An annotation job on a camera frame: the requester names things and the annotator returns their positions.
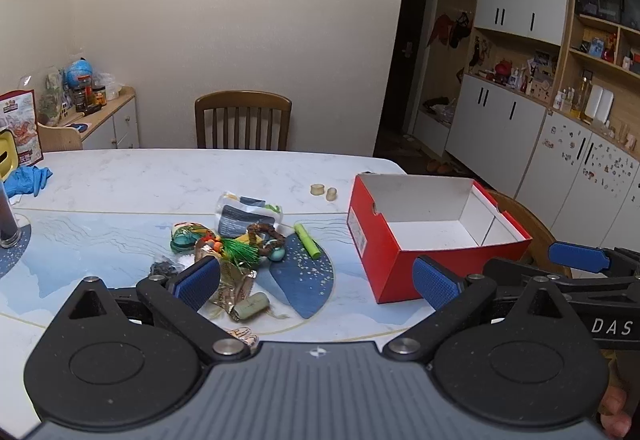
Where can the green tassel charm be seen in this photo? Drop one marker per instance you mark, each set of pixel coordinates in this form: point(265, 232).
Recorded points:
point(240, 252)

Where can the yellow slipper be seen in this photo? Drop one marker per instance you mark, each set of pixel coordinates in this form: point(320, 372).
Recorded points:
point(445, 168)
point(432, 167)

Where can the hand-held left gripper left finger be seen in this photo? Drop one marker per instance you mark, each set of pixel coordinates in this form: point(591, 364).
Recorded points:
point(197, 282)

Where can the green tube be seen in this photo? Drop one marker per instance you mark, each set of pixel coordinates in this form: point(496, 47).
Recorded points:
point(307, 240)

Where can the red cardboard box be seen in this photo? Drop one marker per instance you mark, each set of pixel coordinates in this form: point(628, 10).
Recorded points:
point(390, 270)

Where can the white wooden sideboard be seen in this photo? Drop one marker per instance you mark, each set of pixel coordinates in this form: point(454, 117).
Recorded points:
point(120, 120)

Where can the person's right hand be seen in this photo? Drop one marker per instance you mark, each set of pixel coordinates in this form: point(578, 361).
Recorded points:
point(615, 412)

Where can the blue globe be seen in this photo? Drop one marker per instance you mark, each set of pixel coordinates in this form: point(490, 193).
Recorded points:
point(79, 73)

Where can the slatted wooden chair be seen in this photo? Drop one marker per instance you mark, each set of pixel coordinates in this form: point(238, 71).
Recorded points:
point(242, 99)

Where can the light blue printed table mat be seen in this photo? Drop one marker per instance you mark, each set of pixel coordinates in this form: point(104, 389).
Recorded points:
point(100, 240)

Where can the white cabinets with stickers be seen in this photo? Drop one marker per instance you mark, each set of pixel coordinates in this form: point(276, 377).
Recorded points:
point(565, 180)

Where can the teal oval case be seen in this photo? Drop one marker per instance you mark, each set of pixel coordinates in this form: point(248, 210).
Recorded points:
point(276, 253)

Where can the gold foil packet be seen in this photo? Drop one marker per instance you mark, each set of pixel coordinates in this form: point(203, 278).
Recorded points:
point(232, 290)

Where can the white lower cabinets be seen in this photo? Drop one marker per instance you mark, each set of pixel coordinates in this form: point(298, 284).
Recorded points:
point(495, 135)

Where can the red snack bag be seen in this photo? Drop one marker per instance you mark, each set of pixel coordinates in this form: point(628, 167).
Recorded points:
point(22, 120)

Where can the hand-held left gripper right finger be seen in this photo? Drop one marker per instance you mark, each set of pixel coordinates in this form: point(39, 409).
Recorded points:
point(435, 282)

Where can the blue glove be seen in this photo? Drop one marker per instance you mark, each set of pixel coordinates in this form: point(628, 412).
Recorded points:
point(27, 180)

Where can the white and navy packet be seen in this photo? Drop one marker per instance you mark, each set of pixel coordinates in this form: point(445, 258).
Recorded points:
point(235, 220)

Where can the yellow holder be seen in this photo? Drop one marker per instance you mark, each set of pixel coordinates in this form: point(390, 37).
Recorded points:
point(6, 155)

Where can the black hanging bag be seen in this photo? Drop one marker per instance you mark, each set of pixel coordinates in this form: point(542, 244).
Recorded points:
point(461, 31)

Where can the red hanging bag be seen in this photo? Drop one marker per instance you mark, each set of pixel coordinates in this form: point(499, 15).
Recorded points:
point(440, 30)

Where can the round-backed wooden chair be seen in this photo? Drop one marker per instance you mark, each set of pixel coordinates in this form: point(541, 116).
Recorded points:
point(530, 220)

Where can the grey green cylinder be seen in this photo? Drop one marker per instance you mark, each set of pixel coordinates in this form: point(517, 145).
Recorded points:
point(250, 307)

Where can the white low cabinet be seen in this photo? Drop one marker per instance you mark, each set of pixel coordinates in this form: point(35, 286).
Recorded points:
point(430, 130)

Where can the bag of black beads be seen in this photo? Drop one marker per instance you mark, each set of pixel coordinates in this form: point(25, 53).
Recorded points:
point(162, 268)

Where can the wooden open shelf unit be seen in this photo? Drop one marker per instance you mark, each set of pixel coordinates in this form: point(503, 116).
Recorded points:
point(567, 50)

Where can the dark cylinder in glass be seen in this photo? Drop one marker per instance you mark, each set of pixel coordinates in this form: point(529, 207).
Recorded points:
point(7, 215)

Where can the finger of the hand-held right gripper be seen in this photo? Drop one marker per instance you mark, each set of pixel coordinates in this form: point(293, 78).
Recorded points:
point(505, 267)
point(580, 256)

